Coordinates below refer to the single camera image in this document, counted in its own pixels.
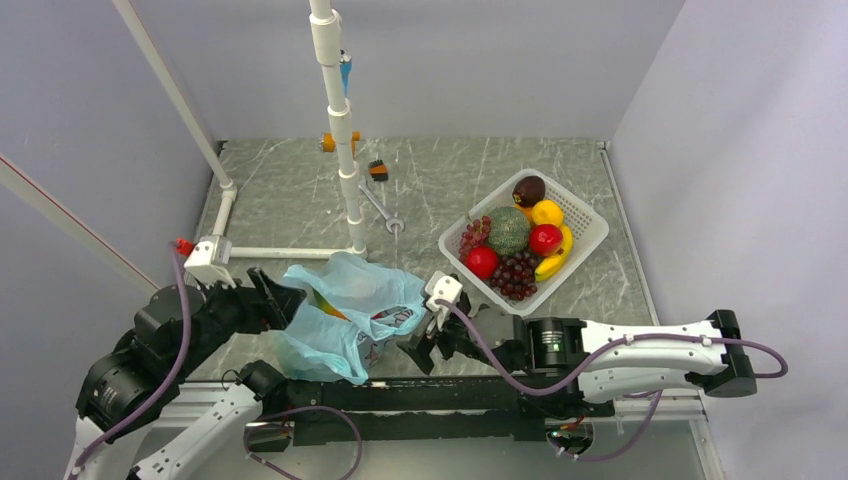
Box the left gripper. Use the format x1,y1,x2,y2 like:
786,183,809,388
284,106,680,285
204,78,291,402
173,264,307,376

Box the light blue plastic bag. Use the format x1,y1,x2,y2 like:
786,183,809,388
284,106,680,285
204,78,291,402
273,252,427,385

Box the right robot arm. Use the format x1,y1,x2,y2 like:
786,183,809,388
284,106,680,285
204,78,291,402
398,305,757,415

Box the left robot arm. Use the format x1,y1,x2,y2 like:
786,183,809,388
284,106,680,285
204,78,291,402
65,268,307,479

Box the red fake apple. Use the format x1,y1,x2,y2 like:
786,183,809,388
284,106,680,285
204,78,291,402
463,245,499,280

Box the dark red fake grapes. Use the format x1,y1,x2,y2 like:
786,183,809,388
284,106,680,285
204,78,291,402
487,250,540,302

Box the light red fake grapes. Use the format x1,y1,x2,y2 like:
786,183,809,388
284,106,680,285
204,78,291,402
458,216,491,261

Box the green fake melon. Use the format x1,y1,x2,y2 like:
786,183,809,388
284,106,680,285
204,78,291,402
486,206,532,255

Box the yellow fake banana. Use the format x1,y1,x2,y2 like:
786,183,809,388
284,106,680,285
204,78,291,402
534,224,574,282

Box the red fake pomegranate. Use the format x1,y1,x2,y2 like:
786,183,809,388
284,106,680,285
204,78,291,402
528,224,563,257

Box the fake orange in basket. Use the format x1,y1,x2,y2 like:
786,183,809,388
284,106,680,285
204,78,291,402
513,204,533,224

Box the yellow fake lemon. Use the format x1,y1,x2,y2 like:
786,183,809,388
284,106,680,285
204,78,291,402
531,199,565,227

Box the dark brown fake fruit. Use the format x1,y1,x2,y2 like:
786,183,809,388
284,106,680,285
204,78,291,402
512,175,547,208

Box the silver wrench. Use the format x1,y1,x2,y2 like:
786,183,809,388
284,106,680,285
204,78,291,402
358,179,405,236

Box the orange black small brush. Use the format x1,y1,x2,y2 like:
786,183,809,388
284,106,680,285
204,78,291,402
368,159,389,182

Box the white plastic basket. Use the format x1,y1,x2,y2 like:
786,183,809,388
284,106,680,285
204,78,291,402
438,169,609,316

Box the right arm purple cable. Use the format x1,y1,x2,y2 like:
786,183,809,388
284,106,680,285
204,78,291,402
433,299,790,464

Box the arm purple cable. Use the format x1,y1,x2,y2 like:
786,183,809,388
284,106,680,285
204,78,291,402
66,241,364,480
433,299,790,464

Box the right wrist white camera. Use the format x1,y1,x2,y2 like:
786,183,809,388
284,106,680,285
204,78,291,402
424,271,463,332

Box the wrist white camera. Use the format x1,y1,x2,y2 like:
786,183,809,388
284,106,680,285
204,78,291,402
424,271,463,332
176,235,236,289

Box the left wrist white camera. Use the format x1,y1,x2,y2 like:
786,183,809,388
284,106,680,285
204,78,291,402
176,235,236,289

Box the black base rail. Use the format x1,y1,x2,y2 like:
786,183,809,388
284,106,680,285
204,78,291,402
221,374,617,452

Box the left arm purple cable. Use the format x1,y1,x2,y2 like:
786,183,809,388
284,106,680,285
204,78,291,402
66,241,364,480

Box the blue handled tool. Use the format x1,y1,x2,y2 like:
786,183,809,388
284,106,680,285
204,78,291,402
339,49,353,96

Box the white pvc pipe frame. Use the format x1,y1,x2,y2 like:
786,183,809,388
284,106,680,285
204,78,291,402
1,1,358,293

